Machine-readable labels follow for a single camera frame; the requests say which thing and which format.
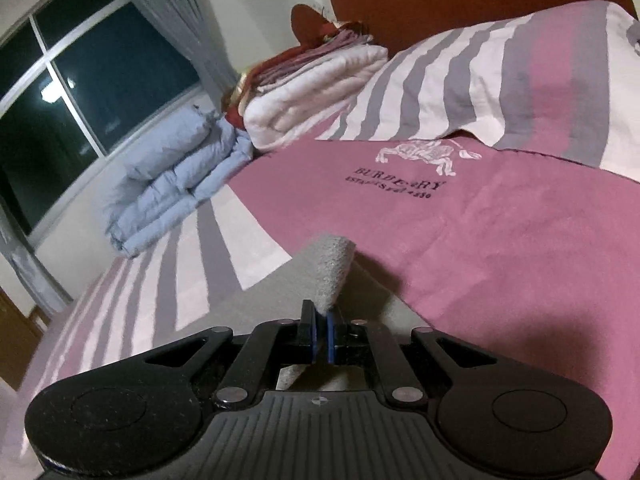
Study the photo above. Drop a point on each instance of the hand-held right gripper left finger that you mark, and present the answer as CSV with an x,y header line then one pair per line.
x,y
312,335

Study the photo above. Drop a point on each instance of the red folded blanket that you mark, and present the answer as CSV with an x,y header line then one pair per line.
x,y
272,62

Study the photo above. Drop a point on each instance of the pink grey striped bed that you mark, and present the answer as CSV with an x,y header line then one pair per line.
x,y
475,250

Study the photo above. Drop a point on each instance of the mauve folded cloth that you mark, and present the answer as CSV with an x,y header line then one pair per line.
x,y
320,52

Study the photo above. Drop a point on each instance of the window with white frame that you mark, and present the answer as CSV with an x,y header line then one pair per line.
x,y
75,110

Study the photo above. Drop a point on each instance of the brown wooden door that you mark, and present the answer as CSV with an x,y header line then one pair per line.
x,y
15,340

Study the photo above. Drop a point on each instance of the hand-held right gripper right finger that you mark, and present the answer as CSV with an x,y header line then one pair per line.
x,y
331,337

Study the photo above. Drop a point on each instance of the grey pants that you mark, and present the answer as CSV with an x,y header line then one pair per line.
x,y
332,270

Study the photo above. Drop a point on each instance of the white folded quilt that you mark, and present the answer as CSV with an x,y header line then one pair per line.
x,y
310,95

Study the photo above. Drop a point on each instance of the striped pillow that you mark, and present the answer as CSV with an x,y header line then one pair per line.
x,y
480,80

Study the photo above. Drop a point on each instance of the grey curtain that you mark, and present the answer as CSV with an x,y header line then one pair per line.
x,y
30,270
185,15

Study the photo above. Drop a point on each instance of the light blue folded duvet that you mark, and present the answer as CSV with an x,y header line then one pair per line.
x,y
175,180

